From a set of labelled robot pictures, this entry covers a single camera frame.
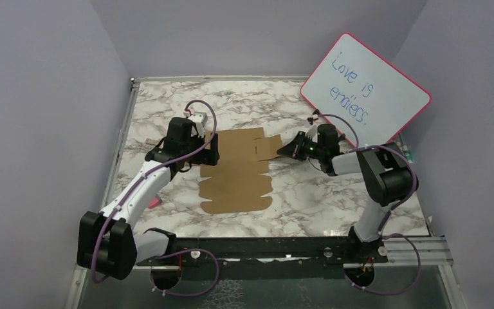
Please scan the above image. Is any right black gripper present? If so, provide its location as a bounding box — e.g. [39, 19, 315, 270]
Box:
[277, 131, 324, 162]

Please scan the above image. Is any brown cardboard box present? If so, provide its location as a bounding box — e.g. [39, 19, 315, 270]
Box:
[199, 127, 283, 214]

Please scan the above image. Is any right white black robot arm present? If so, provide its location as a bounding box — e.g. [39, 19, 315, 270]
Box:
[277, 124, 419, 262]

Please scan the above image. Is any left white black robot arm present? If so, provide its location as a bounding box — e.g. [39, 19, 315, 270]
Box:
[77, 112, 219, 280]

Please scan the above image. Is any pink marker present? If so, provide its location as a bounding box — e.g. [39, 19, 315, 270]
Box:
[147, 196, 161, 209]

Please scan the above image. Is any pink framed whiteboard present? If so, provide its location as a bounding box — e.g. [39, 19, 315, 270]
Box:
[300, 33, 432, 147]

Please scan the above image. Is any green capped marker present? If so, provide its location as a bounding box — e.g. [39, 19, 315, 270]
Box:
[402, 145, 413, 164]

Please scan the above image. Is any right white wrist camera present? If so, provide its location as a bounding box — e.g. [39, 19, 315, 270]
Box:
[306, 122, 318, 140]

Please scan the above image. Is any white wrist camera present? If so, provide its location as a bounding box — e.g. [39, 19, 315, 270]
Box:
[183, 110, 208, 130]
[306, 122, 318, 140]

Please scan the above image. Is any aluminium table frame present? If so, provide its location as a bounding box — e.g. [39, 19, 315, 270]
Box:
[77, 76, 466, 308]

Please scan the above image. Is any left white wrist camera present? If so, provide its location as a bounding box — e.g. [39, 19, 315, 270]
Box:
[183, 110, 208, 130]

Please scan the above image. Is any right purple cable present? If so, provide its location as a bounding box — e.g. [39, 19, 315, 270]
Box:
[308, 111, 423, 296]

